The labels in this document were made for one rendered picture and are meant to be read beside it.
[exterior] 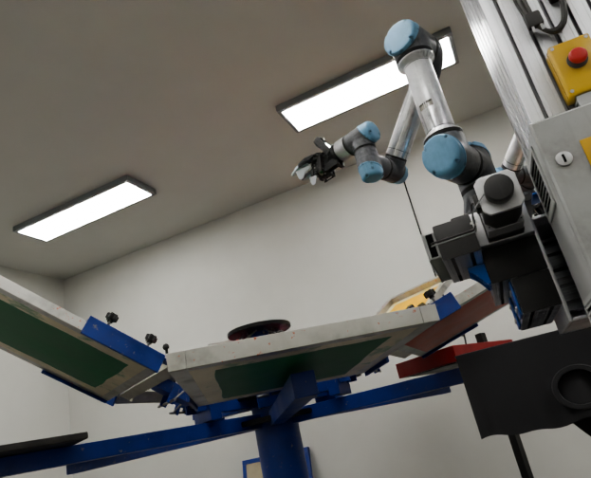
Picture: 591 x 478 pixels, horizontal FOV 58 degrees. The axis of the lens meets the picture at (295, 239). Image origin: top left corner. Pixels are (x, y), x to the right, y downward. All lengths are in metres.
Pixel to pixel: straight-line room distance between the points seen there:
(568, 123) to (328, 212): 3.85
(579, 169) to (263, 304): 4.06
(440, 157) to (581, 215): 0.58
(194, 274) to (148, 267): 0.60
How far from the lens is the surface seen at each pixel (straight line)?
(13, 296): 1.97
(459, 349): 3.22
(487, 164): 1.65
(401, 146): 1.83
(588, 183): 1.07
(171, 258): 5.57
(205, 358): 1.12
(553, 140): 1.09
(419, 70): 1.69
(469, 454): 4.35
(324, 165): 1.85
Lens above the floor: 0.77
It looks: 21 degrees up
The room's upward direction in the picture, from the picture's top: 13 degrees counter-clockwise
